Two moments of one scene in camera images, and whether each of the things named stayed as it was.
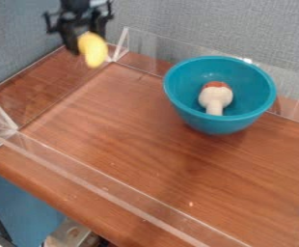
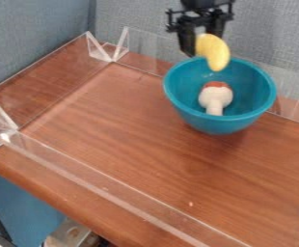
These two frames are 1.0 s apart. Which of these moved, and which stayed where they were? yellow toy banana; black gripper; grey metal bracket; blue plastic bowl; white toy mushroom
Moved: yellow toy banana; black gripper
Stayed: grey metal bracket; white toy mushroom; blue plastic bowl
